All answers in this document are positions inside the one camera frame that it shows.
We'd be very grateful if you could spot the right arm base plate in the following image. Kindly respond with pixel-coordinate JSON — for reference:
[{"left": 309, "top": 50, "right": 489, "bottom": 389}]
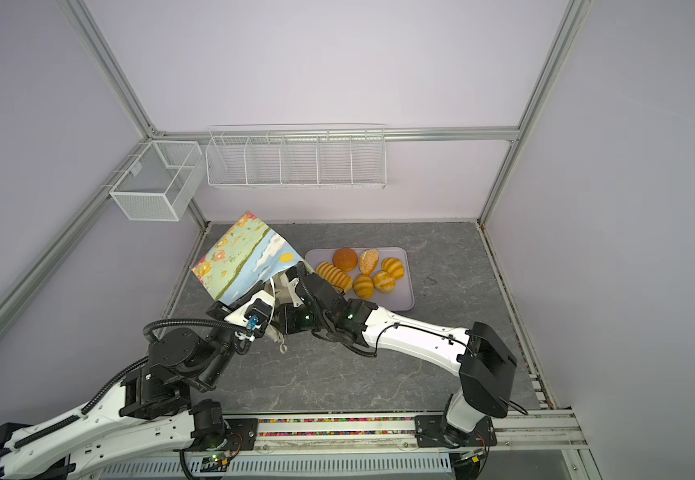
[{"left": 413, "top": 414, "right": 497, "bottom": 449}]

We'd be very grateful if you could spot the long ridged yellow bread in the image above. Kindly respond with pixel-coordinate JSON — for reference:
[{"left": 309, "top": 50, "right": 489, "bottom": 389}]
[{"left": 316, "top": 262, "right": 353, "bottom": 293}]

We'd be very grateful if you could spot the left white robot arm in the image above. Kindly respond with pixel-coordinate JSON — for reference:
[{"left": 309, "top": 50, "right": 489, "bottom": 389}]
[{"left": 0, "top": 298, "right": 274, "bottom": 479}]

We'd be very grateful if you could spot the green paper gift bag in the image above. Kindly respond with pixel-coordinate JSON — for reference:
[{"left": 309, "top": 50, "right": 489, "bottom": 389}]
[{"left": 191, "top": 212, "right": 303, "bottom": 305}]

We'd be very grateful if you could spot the round brown fake bun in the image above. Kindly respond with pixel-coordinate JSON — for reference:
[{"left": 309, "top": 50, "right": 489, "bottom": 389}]
[{"left": 332, "top": 248, "right": 359, "bottom": 273}]

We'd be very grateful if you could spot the small white mesh basket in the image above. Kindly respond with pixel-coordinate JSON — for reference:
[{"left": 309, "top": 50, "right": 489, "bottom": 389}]
[{"left": 110, "top": 140, "right": 205, "bottom": 222}]

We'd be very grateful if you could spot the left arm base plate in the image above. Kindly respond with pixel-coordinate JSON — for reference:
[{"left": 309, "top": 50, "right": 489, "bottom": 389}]
[{"left": 201, "top": 417, "right": 259, "bottom": 452}]

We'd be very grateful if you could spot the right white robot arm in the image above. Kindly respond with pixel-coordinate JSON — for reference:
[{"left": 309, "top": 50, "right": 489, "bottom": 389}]
[{"left": 273, "top": 261, "right": 517, "bottom": 446}]

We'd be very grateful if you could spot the yellow fake bread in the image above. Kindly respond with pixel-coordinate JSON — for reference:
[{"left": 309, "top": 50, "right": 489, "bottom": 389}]
[{"left": 381, "top": 257, "right": 405, "bottom": 280}]

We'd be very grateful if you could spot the oval orange fake bread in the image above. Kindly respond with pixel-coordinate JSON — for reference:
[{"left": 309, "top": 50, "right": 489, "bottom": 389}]
[{"left": 359, "top": 249, "right": 379, "bottom": 276}]

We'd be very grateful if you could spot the white vented cable duct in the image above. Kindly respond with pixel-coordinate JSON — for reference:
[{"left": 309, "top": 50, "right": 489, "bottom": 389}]
[{"left": 91, "top": 452, "right": 453, "bottom": 479}]

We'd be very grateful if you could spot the lavender plastic tray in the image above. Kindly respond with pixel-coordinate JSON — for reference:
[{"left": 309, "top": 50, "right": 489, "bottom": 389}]
[{"left": 304, "top": 247, "right": 415, "bottom": 312}]

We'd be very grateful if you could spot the round pale scored bun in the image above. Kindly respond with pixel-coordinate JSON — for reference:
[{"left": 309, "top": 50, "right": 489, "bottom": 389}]
[{"left": 373, "top": 270, "right": 397, "bottom": 294}]

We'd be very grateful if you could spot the long white wire rack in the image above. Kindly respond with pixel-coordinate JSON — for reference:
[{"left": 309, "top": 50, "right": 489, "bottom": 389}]
[{"left": 205, "top": 123, "right": 387, "bottom": 188}]

